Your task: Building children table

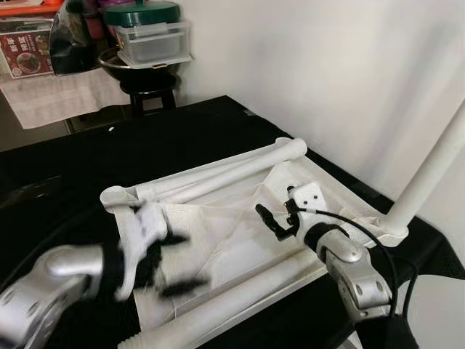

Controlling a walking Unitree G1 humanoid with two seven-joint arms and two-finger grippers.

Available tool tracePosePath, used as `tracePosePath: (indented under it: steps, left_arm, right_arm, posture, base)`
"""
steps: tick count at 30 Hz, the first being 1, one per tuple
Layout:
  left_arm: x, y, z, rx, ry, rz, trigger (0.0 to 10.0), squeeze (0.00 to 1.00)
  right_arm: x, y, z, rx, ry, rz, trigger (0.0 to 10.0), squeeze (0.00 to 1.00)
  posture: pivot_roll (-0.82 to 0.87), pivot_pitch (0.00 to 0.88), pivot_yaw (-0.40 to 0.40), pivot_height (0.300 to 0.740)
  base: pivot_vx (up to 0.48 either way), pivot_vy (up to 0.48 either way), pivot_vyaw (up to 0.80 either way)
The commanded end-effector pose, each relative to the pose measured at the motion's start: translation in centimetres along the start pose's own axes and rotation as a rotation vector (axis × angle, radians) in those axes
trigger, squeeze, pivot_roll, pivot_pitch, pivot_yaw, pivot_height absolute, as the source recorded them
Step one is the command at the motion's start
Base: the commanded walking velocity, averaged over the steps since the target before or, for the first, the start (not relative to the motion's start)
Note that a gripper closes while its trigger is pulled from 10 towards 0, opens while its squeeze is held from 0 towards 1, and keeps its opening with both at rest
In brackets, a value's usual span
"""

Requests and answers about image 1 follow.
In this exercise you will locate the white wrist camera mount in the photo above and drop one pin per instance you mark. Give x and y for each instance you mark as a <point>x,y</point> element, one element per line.
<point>309,198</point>
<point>142,233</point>

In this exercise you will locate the black tablecloth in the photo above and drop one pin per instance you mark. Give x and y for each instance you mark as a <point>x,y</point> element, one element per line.
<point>182,131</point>

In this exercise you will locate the orange box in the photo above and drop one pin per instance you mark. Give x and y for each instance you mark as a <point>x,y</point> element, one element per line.
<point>29,9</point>

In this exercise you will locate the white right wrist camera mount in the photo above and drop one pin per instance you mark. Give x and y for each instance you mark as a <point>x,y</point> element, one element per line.
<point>309,198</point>

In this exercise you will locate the black bowl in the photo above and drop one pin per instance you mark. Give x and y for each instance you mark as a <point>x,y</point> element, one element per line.
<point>138,76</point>

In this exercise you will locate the white checked cloth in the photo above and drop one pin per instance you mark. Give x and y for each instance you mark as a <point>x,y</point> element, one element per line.
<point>58,102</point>

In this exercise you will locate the clear plastic storage box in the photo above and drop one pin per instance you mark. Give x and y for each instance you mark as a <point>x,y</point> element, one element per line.
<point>152,47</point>

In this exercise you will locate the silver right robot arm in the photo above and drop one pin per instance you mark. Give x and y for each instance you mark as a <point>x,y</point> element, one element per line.
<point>356,276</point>

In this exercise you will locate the white plastic table leg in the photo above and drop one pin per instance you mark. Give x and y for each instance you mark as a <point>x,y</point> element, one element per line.
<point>240,178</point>
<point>429,175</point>
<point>240,302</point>

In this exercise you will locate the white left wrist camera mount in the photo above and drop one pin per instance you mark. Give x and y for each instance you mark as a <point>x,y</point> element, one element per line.
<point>142,233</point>

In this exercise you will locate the green round lid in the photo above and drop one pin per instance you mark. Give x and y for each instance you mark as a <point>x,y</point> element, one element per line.
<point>142,13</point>

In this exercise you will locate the white plastic table top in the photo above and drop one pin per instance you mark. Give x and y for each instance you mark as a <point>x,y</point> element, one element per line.
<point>218,233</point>

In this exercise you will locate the black stool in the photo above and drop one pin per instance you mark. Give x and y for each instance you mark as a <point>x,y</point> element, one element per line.
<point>149,91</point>

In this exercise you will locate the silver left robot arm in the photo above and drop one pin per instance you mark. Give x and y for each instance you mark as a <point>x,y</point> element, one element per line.
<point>51,283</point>

